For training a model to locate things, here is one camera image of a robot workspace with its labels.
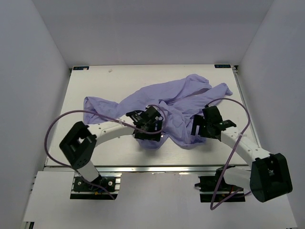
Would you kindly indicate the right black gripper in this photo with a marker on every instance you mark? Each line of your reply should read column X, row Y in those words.
column 199, row 120

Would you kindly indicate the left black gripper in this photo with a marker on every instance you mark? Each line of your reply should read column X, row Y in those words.
column 142, row 136

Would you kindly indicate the purple jacket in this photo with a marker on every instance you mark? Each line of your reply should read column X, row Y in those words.
column 180, row 99

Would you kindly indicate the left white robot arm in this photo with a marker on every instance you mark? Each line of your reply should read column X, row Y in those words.
column 79, row 143

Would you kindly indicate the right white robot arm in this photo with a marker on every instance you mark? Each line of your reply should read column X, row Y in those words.
column 268, row 176

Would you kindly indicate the right blue table label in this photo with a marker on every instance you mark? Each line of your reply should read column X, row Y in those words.
column 222, row 66

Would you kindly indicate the blue table label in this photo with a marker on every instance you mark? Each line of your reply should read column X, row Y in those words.
column 222, row 66
column 80, row 68

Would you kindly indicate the left blue table label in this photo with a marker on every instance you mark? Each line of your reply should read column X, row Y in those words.
column 80, row 68

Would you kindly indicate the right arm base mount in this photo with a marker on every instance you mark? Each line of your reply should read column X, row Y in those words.
column 207, row 184

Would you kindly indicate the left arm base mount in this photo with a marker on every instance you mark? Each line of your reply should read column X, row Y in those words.
column 106, row 187

